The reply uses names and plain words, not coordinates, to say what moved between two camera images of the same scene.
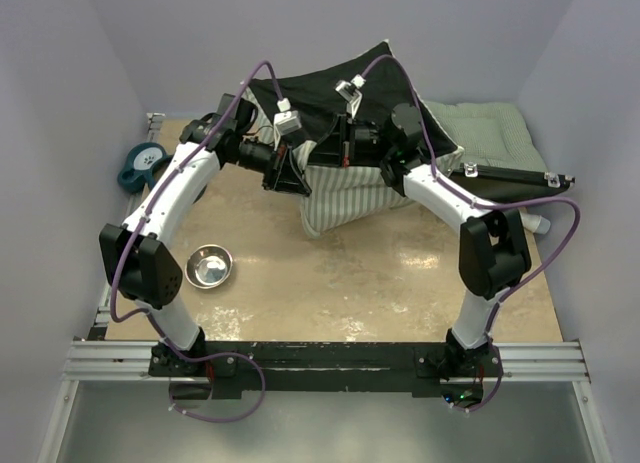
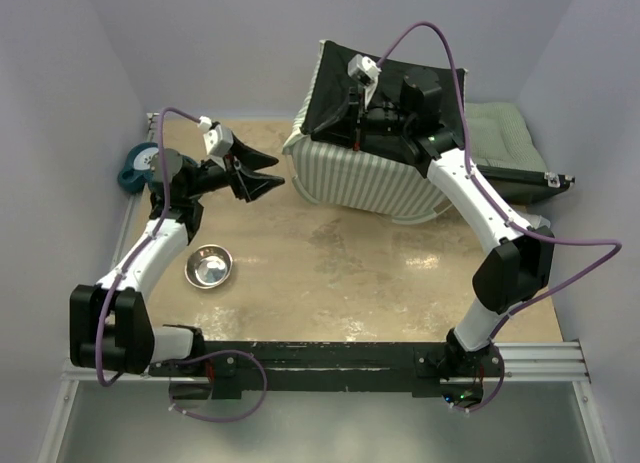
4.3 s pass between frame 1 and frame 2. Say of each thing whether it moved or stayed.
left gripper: moved
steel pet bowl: stayed
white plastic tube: stayed
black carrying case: stayed
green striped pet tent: moved
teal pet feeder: stayed
